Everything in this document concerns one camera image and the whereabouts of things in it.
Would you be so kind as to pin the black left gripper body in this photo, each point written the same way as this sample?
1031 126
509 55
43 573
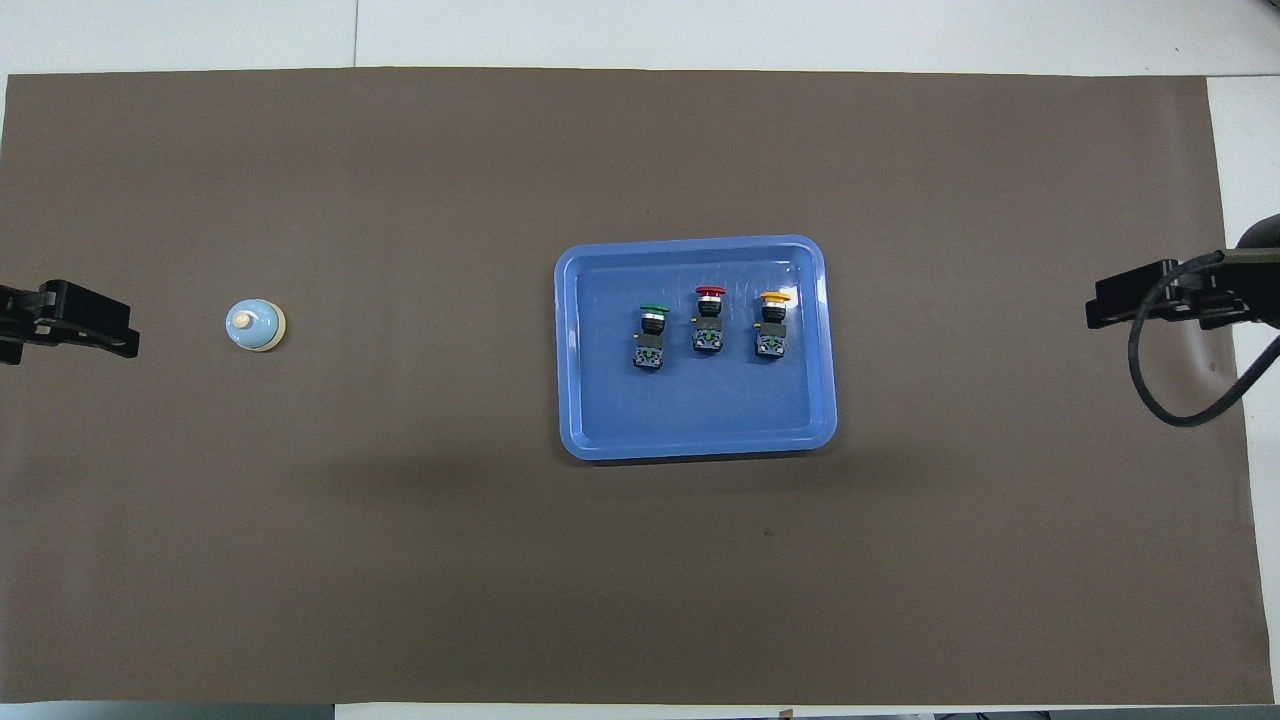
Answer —
18 315

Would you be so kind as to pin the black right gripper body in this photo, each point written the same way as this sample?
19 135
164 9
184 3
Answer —
1255 290

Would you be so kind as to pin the light blue desk bell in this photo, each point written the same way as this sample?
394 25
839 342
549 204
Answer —
255 326

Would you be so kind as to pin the yellow push button switch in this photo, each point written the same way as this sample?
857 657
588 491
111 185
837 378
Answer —
771 342

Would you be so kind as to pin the red push button switch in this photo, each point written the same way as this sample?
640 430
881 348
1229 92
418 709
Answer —
709 336

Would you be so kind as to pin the green push button switch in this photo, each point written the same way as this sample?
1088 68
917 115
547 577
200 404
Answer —
650 353

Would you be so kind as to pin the blue plastic tray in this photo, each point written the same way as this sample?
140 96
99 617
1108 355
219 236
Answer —
690 410

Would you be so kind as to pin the brown table mat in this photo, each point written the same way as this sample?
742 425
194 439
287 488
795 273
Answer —
400 560

